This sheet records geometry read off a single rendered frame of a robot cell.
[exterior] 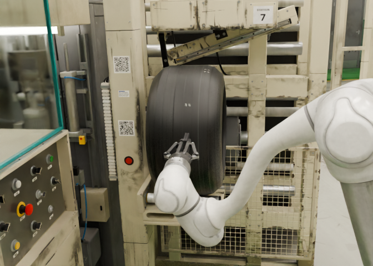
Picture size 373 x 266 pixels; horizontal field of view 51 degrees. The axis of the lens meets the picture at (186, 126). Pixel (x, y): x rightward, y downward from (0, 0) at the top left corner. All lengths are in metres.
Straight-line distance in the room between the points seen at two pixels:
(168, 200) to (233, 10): 1.07
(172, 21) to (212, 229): 1.08
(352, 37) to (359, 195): 11.89
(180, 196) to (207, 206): 0.11
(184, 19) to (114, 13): 0.37
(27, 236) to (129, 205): 0.57
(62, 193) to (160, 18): 0.93
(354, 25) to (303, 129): 11.74
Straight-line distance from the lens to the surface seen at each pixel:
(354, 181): 0.88
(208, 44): 2.08
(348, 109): 0.82
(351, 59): 12.79
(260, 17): 1.93
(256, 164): 1.10
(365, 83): 1.02
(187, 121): 1.55
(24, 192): 1.53
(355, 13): 12.72
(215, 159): 1.59
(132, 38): 1.74
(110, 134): 1.86
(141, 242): 2.05
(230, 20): 1.93
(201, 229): 1.25
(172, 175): 1.19
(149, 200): 1.84
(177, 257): 2.76
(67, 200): 1.81
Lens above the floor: 1.72
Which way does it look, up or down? 16 degrees down
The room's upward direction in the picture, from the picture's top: 2 degrees counter-clockwise
